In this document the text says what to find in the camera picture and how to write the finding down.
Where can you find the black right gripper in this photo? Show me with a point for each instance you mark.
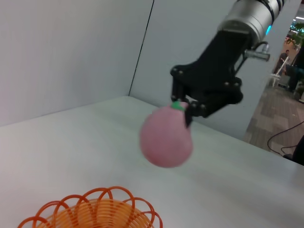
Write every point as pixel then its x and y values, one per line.
pixel 221 71

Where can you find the pink plush peach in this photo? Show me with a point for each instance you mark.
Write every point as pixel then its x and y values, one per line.
pixel 165 140

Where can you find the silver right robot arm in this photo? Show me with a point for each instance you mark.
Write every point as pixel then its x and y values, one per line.
pixel 254 16

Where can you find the person in dark shirt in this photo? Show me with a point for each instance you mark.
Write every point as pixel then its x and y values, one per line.
pixel 283 60

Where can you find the dark office chair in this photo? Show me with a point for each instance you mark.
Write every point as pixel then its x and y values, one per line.
pixel 297 73

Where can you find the black object at table edge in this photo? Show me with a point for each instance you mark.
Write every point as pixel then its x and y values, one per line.
pixel 299 152

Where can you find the green potted plant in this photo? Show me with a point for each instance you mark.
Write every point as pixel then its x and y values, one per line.
pixel 297 35

